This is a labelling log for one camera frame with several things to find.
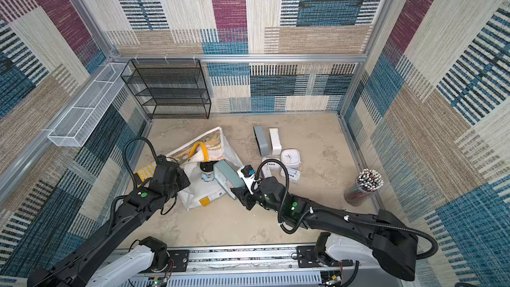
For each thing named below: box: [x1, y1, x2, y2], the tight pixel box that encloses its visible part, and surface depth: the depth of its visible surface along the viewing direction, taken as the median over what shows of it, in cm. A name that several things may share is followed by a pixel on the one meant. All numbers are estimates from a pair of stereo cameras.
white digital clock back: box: [280, 167, 301, 181], surface depth 94 cm
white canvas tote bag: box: [166, 126, 244, 211], surface depth 88 cm
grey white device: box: [253, 125, 269, 157], surface depth 99 cm
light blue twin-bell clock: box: [199, 160, 220, 182], surface depth 93 cm
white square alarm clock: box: [280, 148, 302, 169], surface depth 101 cm
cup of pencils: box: [343, 168, 384, 207], surface depth 76 cm
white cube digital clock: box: [268, 127, 283, 156], surface depth 102 cm
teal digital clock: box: [213, 158, 246, 200], surface depth 76 cm
